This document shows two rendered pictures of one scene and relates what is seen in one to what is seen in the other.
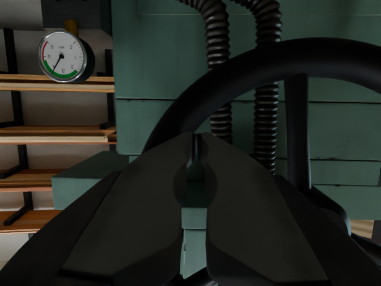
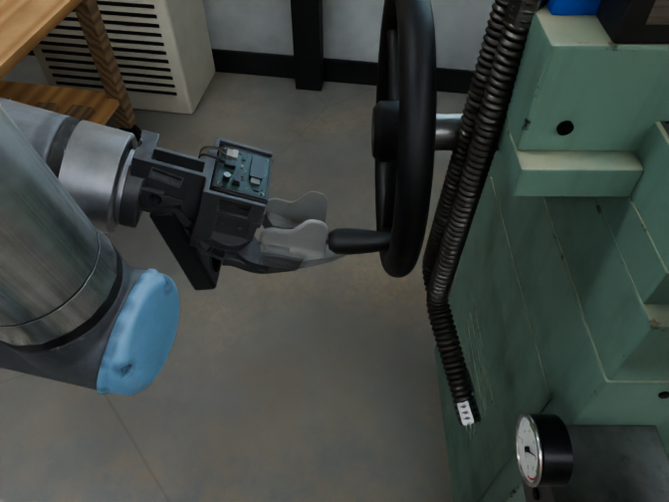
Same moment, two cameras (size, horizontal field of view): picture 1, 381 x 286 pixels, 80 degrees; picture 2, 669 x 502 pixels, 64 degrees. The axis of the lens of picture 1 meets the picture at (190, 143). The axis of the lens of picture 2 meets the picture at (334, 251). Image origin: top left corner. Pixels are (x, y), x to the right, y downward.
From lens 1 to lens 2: 0.57 m
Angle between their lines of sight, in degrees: 99
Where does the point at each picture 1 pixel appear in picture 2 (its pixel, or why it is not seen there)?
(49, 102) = not seen: outside the picture
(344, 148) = not seen: hidden behind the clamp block
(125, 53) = (572, 394)
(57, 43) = (525, 460)
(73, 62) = (527, 430)
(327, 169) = not seen: hidden behind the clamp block
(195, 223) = (509, 148)
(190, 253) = (525, 109)
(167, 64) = (560, 331)
